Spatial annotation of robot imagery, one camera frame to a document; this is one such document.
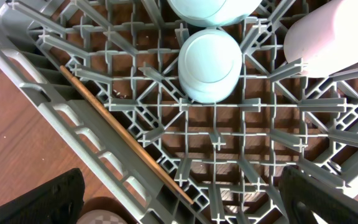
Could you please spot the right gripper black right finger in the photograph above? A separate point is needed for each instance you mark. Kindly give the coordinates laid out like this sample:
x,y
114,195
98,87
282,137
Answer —
x,y
304,197

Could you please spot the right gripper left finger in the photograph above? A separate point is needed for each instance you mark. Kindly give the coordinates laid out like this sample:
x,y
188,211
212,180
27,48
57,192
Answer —
x,y
59,200

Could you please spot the wooden chopstick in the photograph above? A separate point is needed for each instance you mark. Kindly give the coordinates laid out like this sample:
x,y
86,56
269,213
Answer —
x,y
133,144

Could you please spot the light blue cup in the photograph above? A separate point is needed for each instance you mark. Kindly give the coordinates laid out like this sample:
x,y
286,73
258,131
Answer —
x,y
209,65

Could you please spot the pale pink cup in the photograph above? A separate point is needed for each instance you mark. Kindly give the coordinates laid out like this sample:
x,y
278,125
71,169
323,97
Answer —
x,y
326,39

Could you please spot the light blue bowl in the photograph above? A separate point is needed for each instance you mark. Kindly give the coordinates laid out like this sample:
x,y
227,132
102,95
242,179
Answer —
x,y
208,13

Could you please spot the grey dishwasher rack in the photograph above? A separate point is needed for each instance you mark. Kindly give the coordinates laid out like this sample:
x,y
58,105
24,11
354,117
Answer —
x,y
228,157

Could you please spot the brown serving tray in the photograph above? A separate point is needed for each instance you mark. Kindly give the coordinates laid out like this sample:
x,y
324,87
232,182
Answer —
x,y
101,217

